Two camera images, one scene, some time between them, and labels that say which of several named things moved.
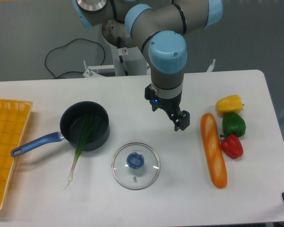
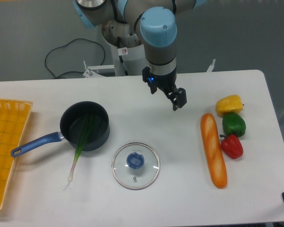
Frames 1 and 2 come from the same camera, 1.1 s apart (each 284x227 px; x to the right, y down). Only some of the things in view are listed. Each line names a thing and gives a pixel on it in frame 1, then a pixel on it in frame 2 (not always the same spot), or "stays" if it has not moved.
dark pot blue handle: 70,126 stays
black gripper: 181,118 → 167,82
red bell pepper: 232,146 stays
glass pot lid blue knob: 135,161 stays
